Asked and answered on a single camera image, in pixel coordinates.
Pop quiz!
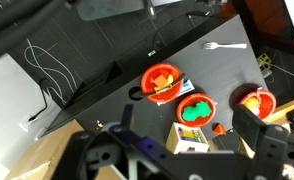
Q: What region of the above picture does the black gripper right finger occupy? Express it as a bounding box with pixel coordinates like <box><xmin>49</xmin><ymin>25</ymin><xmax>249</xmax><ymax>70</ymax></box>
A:
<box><xmin>231</xmin><ymin>103</ymin><xmax>294</xmax><ymax>180</ymax></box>

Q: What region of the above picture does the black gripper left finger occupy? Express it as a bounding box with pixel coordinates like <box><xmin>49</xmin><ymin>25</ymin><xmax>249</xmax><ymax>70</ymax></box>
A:
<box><xmin>51</xmin><ymin>103</ymin><xmax>178</xmax><ymax>180</ymax></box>

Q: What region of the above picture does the red plastic bowl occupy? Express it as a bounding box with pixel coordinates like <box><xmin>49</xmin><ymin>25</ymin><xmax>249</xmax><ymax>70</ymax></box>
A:
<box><xmin>239</xmin><ymin>89</ymin><xmax>277</xmax><ymax>120</ymax></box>
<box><xmin>140</xmin><ymin>62</ymin><xmax>185</xmax><ymax>104</ymax></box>
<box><xmin>176</xmin><ymin>93</ymin><xmax>217</xmax><ymax>128</ymax></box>

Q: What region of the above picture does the orange wedge block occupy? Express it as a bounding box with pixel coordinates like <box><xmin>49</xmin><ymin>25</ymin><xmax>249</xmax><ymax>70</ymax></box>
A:
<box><xmin>212</xmin><ymin>123</ymin><xmax>227</xmax><ymax>136</ymax></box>

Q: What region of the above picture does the large cardboard box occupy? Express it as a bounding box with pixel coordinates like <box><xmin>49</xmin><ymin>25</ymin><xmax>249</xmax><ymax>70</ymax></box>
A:
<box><xmin>3</xmin><ymin>119</ymin><xmax>85</xmax><ymax>180</ymax></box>

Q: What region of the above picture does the green plastic toy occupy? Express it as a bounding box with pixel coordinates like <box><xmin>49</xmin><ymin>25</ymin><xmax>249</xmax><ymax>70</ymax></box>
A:
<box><xmin>181</xmin><ymin>101</ymin><xmax>212</xmax><ymax>123</ymax></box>

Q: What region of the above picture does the yellow power strip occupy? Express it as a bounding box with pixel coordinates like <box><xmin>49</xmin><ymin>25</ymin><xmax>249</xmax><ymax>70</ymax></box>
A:
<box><xmin>256</xmin><ymin>52</ymin><xmax>273</xmax><ymax>78</ymax></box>

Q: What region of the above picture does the blue white card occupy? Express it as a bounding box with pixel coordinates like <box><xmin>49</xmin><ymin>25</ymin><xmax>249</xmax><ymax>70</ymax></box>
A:
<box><xmin>156</xmin><ymin>79</ymin><xmax>195</xmax><ymax>107</ymax></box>

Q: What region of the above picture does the wooden shape sorter box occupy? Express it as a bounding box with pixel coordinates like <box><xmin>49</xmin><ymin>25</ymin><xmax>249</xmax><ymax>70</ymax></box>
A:
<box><xmin>165</xmin><ymin>122</ymin><xmax>210</xmax><ymax>155</ymax></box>

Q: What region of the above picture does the yellow toy piece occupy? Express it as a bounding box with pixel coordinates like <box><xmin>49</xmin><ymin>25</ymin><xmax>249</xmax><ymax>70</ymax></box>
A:
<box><xmin>155</xmin><ymin>73</ymin><xmax>174</xmax><ymax>93</ymax></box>

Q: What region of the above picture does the orange square block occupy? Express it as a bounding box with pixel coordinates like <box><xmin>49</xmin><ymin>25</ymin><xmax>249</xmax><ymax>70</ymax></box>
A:
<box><xmin>152</xmin><ymin>74</ymin><xmax>168</xmax><ymax>89</ymax></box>

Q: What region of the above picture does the black plug cable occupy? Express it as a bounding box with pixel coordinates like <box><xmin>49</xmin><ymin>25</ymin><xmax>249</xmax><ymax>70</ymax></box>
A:
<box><xmin>27</xmin><ymin>78</ymin><xmax>52</xmax><ymax>123</ymax></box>

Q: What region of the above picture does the white floor cable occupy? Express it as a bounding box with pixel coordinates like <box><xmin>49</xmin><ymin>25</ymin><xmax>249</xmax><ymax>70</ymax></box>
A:
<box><xmin>23</xmin><ymin>38</ymin><xmax>78</xmax><ymax>104</ymax></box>

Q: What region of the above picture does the black cart frame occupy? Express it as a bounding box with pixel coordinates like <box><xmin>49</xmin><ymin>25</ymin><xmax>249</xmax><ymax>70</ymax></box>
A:
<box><xmin>0</xmin><ymin>0</ymin><xmax>78</xmax><ymax>64</ymax></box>

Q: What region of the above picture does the grey metal base plate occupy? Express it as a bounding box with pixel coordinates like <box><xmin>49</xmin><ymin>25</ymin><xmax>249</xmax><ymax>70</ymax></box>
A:
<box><xmin>76</xmin><ymin>0</ymin><xmax>148</xmax><ymax>22</ymax></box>

